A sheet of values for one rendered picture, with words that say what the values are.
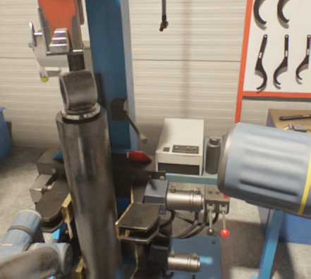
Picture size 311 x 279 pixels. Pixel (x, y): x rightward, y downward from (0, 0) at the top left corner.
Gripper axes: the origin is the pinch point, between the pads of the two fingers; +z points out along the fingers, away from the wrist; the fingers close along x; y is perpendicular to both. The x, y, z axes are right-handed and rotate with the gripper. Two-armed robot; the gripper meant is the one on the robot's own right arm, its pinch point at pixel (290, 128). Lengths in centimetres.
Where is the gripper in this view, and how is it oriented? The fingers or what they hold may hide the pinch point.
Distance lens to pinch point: 153.7
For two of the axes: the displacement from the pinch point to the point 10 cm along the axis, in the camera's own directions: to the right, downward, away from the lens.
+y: -9.9, -0.5, 1.5
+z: 1.5, -4.5, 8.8
